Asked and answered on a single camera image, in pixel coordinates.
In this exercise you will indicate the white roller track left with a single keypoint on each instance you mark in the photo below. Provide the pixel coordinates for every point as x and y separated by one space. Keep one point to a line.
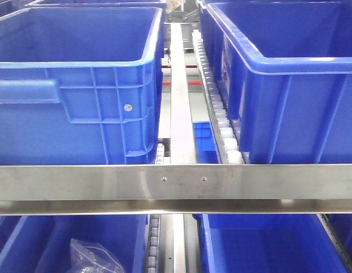
160 154

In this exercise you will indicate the white roller track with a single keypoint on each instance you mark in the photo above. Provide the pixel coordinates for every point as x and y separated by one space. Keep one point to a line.
160 154
227 146

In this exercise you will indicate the small blue bin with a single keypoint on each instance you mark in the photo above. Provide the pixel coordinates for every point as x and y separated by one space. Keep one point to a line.
205 147

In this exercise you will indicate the white roller track right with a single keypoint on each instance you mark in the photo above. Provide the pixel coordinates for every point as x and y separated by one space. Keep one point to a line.
227 146

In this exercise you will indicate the lower roller track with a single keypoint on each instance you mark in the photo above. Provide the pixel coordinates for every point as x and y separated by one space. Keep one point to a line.
152 256

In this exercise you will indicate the upper blue crate left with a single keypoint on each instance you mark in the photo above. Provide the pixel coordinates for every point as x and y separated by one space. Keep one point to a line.
80 85

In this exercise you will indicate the blue plastic crate right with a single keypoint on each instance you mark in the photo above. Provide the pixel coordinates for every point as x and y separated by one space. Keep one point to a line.
266 243

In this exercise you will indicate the blue plastic crate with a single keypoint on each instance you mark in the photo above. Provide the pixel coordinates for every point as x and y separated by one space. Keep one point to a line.
266 243
42 243

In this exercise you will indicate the upper blue crate right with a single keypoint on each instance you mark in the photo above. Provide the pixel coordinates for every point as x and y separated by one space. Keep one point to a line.
285 71

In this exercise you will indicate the clear plastic bag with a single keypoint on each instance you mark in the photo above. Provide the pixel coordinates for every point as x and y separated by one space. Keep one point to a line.
92 257

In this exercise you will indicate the blue plastic crate left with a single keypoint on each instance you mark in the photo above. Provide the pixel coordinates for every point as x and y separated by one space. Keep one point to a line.
42 243

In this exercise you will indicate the steel center divider rail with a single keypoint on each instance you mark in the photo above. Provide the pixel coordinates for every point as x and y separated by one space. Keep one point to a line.
182 146

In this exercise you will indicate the upper steel shelf rail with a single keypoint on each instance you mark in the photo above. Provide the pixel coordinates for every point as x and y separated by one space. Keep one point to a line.
185 188

